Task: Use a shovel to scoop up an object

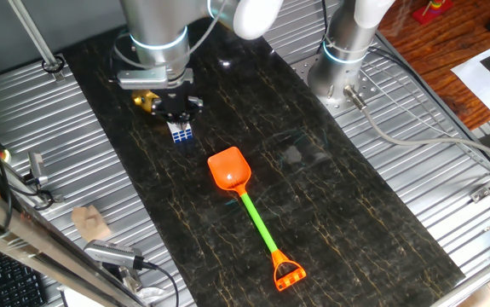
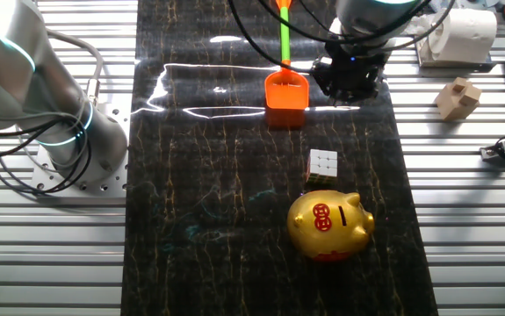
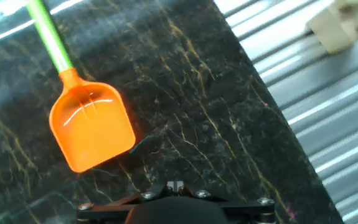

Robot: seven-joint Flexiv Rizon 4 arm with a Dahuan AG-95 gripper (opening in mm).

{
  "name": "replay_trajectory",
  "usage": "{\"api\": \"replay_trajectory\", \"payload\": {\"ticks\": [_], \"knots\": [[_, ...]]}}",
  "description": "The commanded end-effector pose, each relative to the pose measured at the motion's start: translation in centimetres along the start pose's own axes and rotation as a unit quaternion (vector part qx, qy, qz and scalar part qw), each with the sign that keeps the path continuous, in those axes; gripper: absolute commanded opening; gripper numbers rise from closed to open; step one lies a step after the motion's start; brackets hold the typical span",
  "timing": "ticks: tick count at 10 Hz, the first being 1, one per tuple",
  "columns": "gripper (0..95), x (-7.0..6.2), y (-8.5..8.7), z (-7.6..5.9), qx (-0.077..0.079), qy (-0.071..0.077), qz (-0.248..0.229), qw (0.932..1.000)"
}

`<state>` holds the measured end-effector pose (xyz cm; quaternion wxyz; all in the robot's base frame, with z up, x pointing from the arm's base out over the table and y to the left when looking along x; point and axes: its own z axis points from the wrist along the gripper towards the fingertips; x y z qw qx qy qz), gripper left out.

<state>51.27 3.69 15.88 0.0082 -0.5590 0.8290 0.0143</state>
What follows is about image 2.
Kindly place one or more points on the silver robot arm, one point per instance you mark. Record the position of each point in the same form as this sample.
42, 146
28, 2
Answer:
72, 118

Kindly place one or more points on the white toilet paper roll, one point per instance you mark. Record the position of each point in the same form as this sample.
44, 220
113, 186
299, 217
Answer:
465, 35

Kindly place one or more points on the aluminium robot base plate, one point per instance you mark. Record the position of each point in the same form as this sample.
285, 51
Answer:
111, 184

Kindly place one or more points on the golden piggy bank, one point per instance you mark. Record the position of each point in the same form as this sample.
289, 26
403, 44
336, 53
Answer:
322, 237

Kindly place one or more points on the wooden interlocking block puzzle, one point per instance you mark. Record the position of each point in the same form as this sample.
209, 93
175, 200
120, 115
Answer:
457, 100

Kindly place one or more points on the black marble pattern mat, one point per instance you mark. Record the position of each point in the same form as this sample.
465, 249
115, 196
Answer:
212, 197

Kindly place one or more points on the white faced puzzle cube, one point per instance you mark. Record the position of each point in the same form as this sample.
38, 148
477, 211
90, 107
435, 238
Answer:
322, 164

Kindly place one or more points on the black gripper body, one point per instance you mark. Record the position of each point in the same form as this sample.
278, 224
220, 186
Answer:
353, 66

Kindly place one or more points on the crumpled white tissue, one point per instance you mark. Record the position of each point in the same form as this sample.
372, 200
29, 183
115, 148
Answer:
416, 24

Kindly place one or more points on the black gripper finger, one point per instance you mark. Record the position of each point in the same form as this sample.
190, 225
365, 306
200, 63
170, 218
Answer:
364, 93
324, 79

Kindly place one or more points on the dark paper roll tray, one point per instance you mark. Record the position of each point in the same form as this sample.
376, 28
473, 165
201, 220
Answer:
454, 66

